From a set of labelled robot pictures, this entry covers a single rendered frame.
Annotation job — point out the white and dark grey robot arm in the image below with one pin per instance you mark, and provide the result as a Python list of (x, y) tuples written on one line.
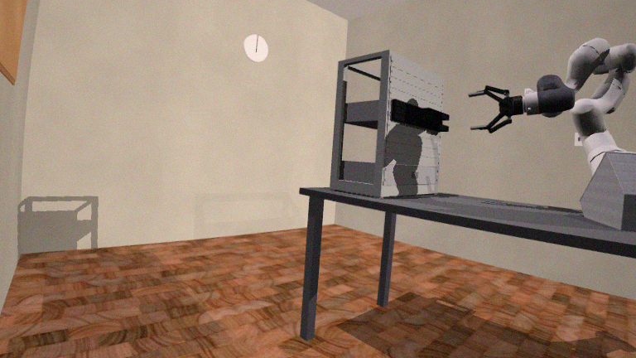
[(597, 57)]

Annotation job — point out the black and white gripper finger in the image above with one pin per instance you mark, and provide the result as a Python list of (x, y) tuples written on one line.
[(493, 122), (505, 92)]

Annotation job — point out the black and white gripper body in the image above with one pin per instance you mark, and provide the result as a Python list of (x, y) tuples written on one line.
[(515, 105)]

